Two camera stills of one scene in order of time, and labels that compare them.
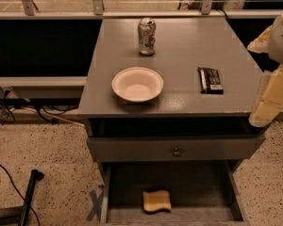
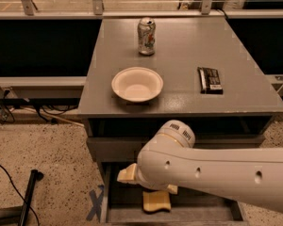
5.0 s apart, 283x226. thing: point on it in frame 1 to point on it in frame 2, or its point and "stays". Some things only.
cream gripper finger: (276, 93) to (128, 174)
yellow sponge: (156, 200) stays
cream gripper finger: (260, 44) to (174, 189)
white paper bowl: (137, 84) stays
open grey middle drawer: (202, 193) stays
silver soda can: (146, 35) stays
